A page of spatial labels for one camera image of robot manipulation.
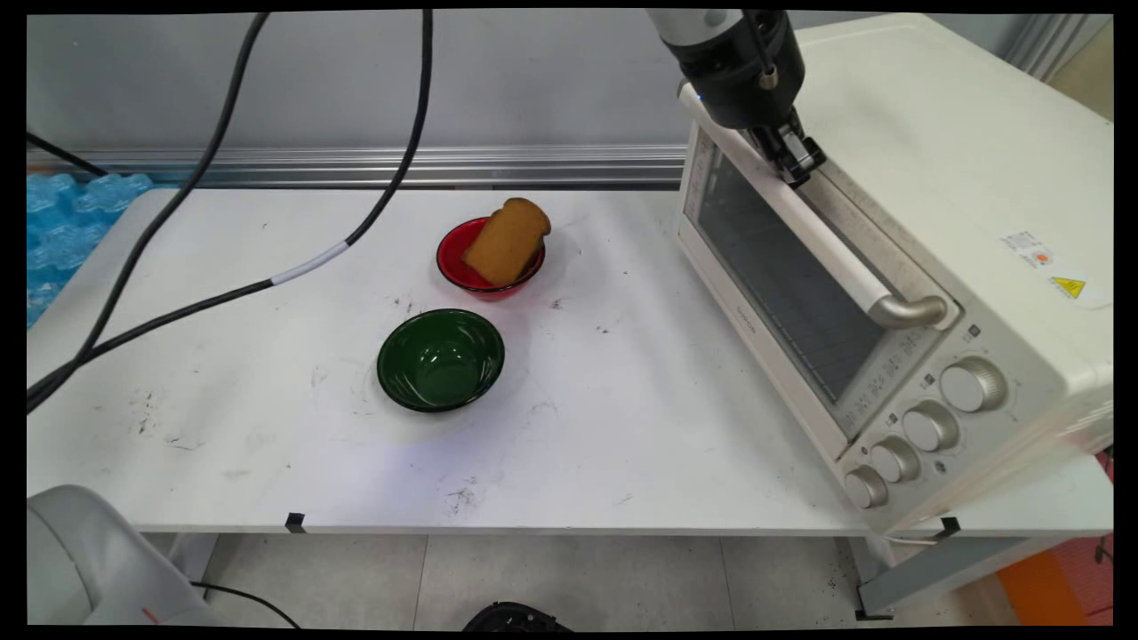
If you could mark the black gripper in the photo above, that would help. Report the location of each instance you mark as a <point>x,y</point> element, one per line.
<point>738,80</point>

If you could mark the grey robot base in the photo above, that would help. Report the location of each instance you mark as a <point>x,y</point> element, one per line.
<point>76,560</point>

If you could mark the cream toaster oven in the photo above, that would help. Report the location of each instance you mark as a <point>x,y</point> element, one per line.
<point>925,160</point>

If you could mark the white label sticker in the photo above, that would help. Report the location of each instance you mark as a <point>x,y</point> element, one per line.
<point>1031,250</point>

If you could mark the grey ribbed panel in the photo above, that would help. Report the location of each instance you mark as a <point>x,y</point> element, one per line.
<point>1049,44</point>

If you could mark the large silver oven knob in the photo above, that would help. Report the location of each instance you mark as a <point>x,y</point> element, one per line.
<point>973,385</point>

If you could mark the brown toast slice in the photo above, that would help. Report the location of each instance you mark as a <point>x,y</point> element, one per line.
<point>507,242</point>

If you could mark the medium silver oven knob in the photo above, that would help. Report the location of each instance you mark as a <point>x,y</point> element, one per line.
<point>931,427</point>

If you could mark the yellow warning sticker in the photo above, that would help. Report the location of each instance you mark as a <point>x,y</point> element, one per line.
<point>1069,287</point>

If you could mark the small silver oven knob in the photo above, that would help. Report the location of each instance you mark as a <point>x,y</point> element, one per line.
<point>865,488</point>
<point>894,460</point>

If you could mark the red bowl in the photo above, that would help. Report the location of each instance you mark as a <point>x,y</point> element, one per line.
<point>462,262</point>

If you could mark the dark green bowl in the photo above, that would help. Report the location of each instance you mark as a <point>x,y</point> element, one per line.
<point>441,360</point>

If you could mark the black tape marker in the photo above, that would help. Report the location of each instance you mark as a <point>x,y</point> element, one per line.
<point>948,529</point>
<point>296,522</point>

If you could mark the black round floor object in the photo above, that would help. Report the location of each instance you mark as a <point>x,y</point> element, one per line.
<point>514,616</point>

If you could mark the grey table leg frame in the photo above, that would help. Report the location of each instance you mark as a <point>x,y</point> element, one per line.
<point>942,569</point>

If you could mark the aluminium wall rail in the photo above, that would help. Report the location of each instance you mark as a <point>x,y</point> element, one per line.
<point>293,164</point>

